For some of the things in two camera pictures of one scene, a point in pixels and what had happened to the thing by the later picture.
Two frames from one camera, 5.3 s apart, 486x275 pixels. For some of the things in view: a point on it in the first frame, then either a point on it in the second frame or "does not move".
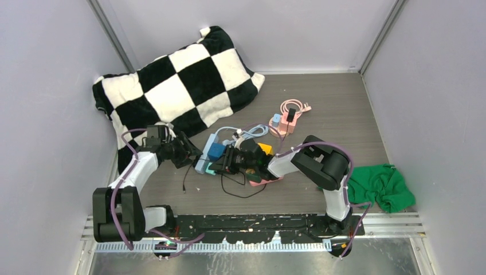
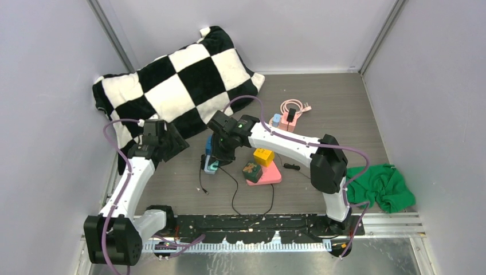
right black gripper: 220,166 -> 216,154
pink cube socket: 285,126 does not move
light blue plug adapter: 277,118 does not move
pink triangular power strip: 255,183 does not move
